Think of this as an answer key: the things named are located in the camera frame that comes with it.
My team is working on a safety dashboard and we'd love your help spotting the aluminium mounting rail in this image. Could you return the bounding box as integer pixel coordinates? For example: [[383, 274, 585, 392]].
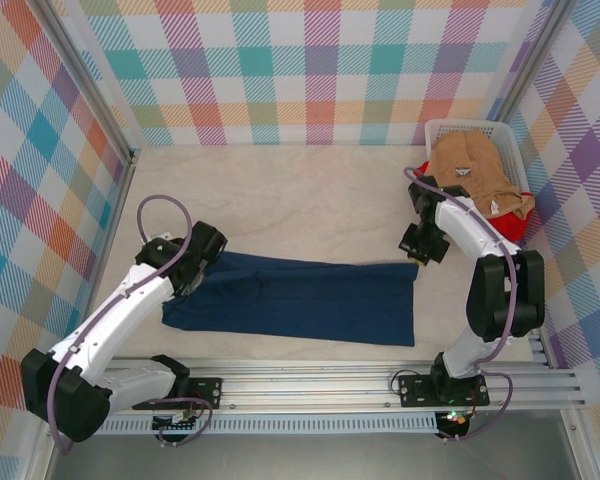
[[34, 355, 586, 414]]

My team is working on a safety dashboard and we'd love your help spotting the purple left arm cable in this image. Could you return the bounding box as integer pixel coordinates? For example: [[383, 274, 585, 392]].
[[47, 194, 215, 455]]

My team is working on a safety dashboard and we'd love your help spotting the aluminium left side rail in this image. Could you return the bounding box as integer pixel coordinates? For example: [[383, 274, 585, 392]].
[[67, 149, 141, 374]]

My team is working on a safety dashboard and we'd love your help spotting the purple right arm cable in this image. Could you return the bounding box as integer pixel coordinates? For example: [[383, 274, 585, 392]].
[[403, 167, 514, 444]]

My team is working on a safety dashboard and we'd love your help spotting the aluminium right corner post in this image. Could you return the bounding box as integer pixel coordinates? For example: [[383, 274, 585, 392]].
[[497, 0, 579, 124]]

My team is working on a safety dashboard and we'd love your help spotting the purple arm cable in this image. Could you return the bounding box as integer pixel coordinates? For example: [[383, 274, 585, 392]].
[[47, 194, 215, 455], [403, 167, 514, 444]]

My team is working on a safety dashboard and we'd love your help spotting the white plastic basket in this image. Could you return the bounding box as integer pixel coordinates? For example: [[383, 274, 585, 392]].
[[423, 118, 533, 197]]

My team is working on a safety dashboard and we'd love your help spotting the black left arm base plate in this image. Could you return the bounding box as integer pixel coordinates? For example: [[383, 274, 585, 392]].
[[132, 377, 224, 411]]

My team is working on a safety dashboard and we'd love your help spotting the tan t-shirt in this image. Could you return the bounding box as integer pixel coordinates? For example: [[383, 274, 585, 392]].
[[422, 132, 537, 224]]

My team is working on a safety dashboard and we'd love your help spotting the aluminium left corner post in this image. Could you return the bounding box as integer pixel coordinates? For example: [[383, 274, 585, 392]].
[[32, 0, 141, 166]]

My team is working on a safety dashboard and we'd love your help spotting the navy blue t-shirt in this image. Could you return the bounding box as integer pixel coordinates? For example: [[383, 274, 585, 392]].
[[160, 251, 420, 349]]

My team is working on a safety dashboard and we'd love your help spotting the red t-shirt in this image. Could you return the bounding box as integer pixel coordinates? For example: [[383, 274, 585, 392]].
[[413, 163, 531, 245]]

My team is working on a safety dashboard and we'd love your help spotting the aluminium corner post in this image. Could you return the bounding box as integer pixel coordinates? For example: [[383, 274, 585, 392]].
[[497, 0, 579, 124], [32, 0, 141, 166]]

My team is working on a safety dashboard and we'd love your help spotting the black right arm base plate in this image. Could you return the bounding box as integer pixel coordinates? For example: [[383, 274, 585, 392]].
[[397, 373, 491, 407]]

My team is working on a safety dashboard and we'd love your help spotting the white slotted cable duct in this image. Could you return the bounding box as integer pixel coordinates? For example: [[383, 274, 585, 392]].
[[59, 412, 439, 435]]

